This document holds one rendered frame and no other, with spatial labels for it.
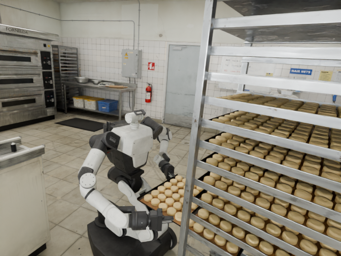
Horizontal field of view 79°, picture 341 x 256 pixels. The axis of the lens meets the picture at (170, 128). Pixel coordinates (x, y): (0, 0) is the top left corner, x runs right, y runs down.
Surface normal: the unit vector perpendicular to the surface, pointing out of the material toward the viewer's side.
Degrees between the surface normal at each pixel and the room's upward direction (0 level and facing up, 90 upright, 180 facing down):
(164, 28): 90
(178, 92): 90
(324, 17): 90
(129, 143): 86
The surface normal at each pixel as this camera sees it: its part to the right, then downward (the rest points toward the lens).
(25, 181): 0.89, 0.19
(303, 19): -0.61, 0.18
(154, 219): 0.13, 0.29
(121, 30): -0.36, 0.24
